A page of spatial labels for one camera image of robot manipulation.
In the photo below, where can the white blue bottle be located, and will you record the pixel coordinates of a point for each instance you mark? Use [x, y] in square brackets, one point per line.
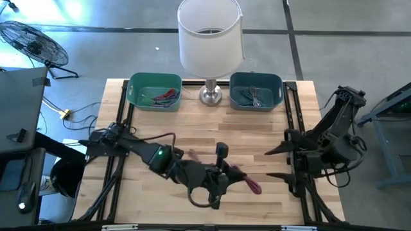
[47, 186]

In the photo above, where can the dark gray desk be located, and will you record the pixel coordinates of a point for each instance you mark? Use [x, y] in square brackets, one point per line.
[9, 211]

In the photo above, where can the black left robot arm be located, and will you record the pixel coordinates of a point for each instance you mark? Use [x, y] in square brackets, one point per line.
[141, 149]

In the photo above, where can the dark teal plastic bin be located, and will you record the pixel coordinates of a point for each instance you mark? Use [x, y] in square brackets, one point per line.
[273, 83]

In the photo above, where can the small black desk clip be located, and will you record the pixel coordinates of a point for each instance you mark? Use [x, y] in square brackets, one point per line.
[19, 136]

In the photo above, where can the silver lamp white shade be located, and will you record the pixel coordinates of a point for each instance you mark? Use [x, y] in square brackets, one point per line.
[208, 48]

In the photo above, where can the blue-gray metal frame table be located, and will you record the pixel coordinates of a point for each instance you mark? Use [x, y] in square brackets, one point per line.
[398, 180]

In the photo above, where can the black computer mouse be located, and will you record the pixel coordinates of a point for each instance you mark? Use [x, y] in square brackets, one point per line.
[26, 195]

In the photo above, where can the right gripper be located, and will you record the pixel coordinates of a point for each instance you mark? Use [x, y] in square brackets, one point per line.
[308, 160]

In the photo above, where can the green plastic bin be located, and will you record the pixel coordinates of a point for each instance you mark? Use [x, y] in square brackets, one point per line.
[135, 86]

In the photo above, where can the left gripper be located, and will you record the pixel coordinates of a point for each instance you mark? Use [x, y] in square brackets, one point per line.
[202, 174]

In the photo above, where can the yellow power strip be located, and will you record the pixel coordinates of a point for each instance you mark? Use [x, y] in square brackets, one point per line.
[65, 114]

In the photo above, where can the black aluminium table frame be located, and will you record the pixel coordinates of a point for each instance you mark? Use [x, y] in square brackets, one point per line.
[191, 82]

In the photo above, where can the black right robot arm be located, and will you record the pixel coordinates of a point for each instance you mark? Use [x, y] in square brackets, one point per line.
[343, 109]

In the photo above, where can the black floor fan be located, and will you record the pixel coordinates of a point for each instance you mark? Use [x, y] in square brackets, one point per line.
[33, 45]

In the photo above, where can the white aluminium bracket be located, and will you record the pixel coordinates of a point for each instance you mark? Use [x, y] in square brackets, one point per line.
[298, 228]
[118, 227]

